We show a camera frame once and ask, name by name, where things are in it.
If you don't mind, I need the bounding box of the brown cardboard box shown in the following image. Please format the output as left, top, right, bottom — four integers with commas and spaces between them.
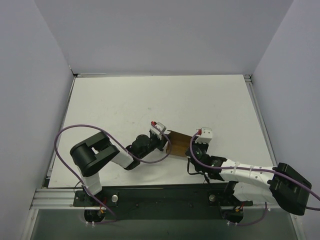
167, 130, 192, 158

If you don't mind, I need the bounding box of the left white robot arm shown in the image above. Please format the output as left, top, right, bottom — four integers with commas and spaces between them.
70, 130, 172, 206

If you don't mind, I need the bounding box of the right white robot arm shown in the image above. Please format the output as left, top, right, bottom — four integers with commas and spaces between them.
185, 141, 312, 216

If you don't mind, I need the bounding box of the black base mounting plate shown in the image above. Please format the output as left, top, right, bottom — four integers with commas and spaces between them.
73, 183, 253, 222

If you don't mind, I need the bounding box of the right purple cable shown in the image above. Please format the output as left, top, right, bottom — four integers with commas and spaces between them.
189, 131, 320, 227

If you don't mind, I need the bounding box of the purple cable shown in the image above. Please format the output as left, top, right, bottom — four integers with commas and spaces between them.
189, 131, 320, 227
54, 123, 173, 225

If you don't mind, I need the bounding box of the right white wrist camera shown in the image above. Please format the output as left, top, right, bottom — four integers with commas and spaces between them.
195, 127, 213, 144

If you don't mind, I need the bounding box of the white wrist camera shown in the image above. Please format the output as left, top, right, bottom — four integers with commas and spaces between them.
149, 121, 167, 139
195, 127, 213, 144

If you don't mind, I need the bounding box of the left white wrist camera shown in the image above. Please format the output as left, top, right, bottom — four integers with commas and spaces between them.
149, 121, 167, 139

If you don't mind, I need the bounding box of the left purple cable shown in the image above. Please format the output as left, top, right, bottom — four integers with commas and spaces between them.
54, 123, 173, 225

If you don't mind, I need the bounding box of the aluminium frame rail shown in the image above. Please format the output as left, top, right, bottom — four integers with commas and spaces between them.
31, 75, 276, 209

